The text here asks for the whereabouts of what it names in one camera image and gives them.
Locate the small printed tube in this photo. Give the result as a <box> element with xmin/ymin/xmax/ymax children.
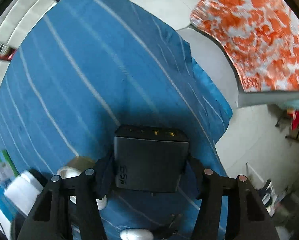
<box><xmin>4</xmin><ymin>171</ymin><xmax>44</xmax><ymax>216</ymax></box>

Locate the white cream jar panda logo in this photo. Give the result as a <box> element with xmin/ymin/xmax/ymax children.
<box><xmin>56</xmin><ymin>166</ymin><xmax>108</xmax><ymax>211</ymax></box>

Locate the white earbuds case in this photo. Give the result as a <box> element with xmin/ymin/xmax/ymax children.
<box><xmin>120</xmin><ymin>229</ymin><xmax>154</xmax><ymax>240</ymax></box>

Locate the grey 65W charger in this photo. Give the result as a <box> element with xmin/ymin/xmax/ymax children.
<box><xmin>114</xmin><ymin>125</ymin><xmax>190</xmax><ymax>193</ymax></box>

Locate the blue cardboard milk box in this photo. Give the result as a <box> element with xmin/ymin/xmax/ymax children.
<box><xmin>0</xmin><ymin>150</ymin><xmax>19</xmax><ymax>222</ymax></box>

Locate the blue striped tablecloth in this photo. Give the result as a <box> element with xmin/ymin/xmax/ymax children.
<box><xmin>0</xmin><ymin>0</ymin><xmax>233</xmax><ymax>240</ymax></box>

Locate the orange floral cushion chair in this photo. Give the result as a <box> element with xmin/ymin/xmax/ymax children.
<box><xmin>190</xmin><ymin>0</ymin><xmax>299</xmax><ymax>93</ymax></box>

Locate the left white padded chair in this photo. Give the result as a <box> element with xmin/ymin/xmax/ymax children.
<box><xmin>0</xmin><ymin>0</ymin><xmax>56</xmax><ymax>86</ymax></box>

